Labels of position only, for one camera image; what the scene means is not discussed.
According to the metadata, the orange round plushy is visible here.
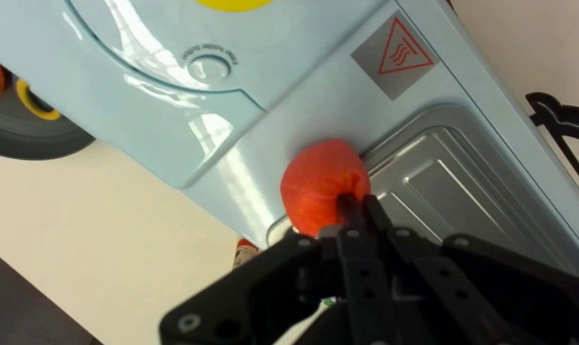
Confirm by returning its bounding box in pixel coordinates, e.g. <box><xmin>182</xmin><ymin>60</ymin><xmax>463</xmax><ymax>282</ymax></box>
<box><xmin>279</xmin><ymin>139</ymin><xmax>369</xmax><ymax>238</ymax></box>

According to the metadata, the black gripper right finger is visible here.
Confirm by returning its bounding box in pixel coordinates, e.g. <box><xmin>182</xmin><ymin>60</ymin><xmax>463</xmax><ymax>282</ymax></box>
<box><xmin>362</xmin><ymin>198</ymin><xmax>579</xmax><ymax>345</ymax></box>

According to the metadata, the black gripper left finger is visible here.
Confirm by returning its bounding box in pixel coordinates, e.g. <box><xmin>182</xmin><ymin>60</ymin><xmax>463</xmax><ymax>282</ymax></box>
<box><xmin>159</xmin><ymin>196</ymin><xmax>392</xmax><ymax>345</ymax></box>

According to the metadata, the grey round plate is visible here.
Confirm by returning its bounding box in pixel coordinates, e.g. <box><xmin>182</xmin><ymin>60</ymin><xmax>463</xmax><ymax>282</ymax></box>
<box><xmin>0</xmin><ymin>87</ymin><xmax>93</xmax><ymax>162</ymax></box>

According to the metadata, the light blue toaster oven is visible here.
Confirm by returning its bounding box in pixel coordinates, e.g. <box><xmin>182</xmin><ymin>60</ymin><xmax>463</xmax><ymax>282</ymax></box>
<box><xmin>0</xmin><ymin>0</ymin><xmax>579</xmax><ymax>275</ymax></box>

